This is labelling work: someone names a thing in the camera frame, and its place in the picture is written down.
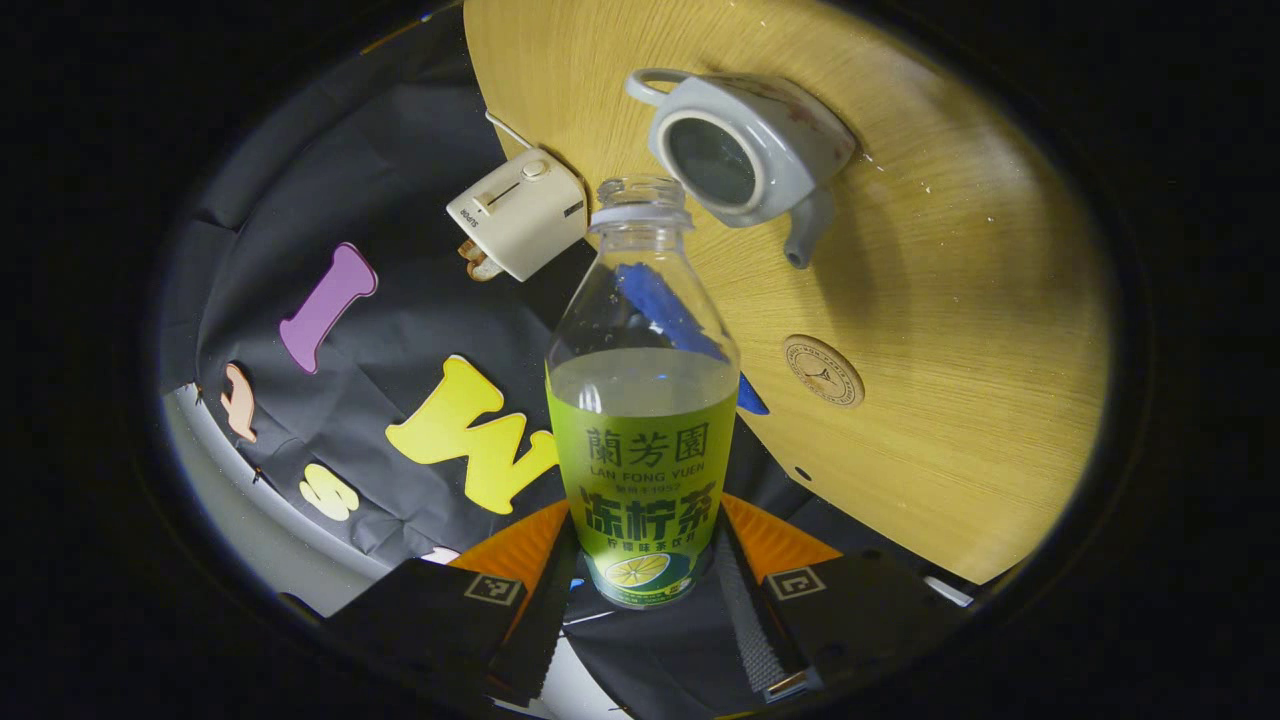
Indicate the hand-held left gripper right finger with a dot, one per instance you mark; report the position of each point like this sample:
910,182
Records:
860,620

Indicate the clear green-label water bottle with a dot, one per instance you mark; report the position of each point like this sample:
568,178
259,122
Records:
640,450

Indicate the round wooden coaster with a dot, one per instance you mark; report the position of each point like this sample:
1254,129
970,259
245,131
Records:
823,370

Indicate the toast slices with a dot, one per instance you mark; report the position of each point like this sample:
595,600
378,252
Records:
478,262

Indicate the blue towel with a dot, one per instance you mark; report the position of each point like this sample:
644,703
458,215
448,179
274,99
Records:
750,397

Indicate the black backdrop cloth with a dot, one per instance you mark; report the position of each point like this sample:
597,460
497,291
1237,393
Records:
420,310

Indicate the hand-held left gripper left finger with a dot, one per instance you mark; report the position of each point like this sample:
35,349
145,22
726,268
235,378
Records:
430,620

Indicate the white toaster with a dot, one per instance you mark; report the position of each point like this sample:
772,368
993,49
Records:
520,215

